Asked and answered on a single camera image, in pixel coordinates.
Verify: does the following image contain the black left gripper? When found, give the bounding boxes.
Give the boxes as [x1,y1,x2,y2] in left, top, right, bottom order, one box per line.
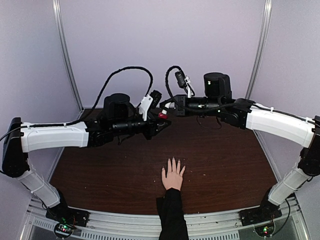
[111,111,172,141]

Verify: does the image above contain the red nail polish bottle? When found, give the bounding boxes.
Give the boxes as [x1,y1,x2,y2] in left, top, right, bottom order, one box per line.
[158,112,168,120]

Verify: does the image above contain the white nail polish cap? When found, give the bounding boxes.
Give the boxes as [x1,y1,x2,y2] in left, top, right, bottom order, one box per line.
[161,102,173,115]

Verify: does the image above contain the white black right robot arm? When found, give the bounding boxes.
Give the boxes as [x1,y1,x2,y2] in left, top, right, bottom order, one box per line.
[159,70,320,221]

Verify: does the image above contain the black sleeved forearm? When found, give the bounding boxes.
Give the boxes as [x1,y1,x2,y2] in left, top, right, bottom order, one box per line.
[156,188,189,240]

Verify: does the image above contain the mannequin hand with long nails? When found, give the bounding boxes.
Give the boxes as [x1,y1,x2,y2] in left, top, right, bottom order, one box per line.
[161,157,186,191]

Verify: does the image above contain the left round circuit board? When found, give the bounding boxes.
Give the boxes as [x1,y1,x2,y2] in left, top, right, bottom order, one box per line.
[53,223,76,239]

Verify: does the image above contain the round circuit board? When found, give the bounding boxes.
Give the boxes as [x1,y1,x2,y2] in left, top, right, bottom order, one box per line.
[254,223,275,238]
[53,223,76,239]

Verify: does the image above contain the right round circuit board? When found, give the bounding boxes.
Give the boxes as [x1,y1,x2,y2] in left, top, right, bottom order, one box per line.
[254,223,275,238]

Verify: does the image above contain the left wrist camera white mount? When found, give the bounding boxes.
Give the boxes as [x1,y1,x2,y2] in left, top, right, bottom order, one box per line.
[138,90,162,121]

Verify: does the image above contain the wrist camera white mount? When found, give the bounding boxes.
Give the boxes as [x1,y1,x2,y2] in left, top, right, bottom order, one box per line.
[174,71,195,98]
[138,90,162,121]

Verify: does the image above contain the black braided left cable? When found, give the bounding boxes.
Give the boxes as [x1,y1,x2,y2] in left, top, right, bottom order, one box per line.
[72,66,154,126]

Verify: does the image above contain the black braided cable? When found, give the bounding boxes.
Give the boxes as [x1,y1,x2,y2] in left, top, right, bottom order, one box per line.
[164,65,238,118]
[72,66,154,126]

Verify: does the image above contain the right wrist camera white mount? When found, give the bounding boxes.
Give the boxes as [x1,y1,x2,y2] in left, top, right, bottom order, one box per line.
[174,71,195,98]

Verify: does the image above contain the black braided right cable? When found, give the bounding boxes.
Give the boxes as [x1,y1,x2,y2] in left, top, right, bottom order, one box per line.
[164,65,238,118]

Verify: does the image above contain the right aluminium corner post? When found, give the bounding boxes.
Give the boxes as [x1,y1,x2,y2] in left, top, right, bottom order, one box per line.
[245,0,273,99]

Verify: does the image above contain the aluminium corner post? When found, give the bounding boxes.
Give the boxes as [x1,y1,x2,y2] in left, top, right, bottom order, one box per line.
[245,0,273,99]
[52,0,84,112]

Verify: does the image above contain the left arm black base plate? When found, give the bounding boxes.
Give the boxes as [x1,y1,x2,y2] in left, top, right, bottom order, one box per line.
[45,205,90,227]

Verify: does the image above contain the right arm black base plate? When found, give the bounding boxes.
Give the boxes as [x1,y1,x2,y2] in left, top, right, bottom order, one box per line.
[239,206,283,226]

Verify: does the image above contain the left aluminium corner post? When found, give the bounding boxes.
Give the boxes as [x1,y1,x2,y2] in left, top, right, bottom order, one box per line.
[52,0,84,112]

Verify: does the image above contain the aluminium front frame rail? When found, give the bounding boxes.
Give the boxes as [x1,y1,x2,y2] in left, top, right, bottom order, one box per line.
[18,197,310,240]

